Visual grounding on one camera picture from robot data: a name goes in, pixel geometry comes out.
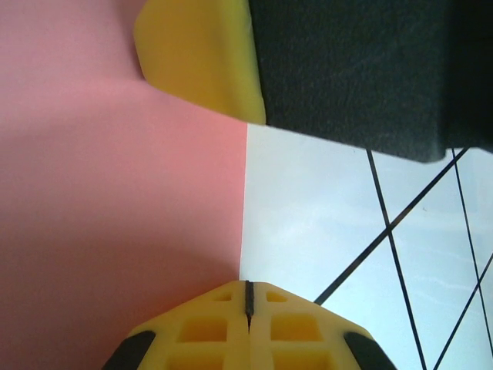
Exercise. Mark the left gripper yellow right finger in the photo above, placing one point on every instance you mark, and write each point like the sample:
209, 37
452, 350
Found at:
292, 335

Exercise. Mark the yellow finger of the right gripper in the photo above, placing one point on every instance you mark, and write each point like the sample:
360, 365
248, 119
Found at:
327, 69

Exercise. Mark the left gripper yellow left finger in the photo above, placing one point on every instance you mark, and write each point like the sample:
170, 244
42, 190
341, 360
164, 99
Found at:
200, 335

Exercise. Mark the pink paper sheet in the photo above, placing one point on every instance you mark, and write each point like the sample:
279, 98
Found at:
115, 173

